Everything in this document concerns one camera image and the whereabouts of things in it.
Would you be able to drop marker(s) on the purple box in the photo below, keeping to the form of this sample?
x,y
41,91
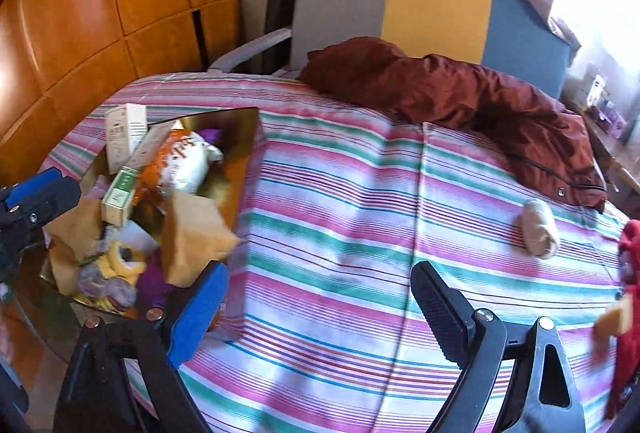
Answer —
x,y
612,119

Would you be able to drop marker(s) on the purple cloth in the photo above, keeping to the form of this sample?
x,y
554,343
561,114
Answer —
x,y
152,285

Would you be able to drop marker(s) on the striped bed blanket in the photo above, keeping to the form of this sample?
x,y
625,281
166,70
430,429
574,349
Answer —
x,y
350,213

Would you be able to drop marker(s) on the tall white carton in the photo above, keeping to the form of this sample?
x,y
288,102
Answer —
x,y
125,133

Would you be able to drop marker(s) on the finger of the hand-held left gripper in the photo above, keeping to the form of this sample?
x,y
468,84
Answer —
x,y
35,198

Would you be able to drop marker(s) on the maroon jacket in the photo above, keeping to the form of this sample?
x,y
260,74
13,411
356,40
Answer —
x,y
450,88

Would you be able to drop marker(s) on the green white box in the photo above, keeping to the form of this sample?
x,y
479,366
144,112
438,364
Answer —
x,y
120,198

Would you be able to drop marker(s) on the wooden desk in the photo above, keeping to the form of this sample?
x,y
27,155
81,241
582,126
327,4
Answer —
x,y
620,168

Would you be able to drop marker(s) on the wooden wardrobe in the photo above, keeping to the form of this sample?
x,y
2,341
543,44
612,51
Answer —
x,y
100,13

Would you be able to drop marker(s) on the orange white snack bag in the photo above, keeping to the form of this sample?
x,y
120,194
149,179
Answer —
x,y
185,168

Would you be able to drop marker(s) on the glass side table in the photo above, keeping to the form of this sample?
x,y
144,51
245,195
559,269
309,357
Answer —
x,y
35,313

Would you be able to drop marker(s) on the beige sock roll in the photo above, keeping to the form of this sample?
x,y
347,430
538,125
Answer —
x,y
539,225

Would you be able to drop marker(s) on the gold tin tray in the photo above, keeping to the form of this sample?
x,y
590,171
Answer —
x,y
235,163

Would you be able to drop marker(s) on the red cloth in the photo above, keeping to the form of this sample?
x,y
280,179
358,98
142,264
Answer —
x,y
631,293

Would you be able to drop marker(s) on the grey armrest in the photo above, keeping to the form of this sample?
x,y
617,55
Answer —
x,y
250,48

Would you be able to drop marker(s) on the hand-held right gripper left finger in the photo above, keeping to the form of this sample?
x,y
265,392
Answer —
x,y
195,318

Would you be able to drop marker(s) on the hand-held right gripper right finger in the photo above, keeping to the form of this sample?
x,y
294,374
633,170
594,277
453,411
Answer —
x,y
440,313

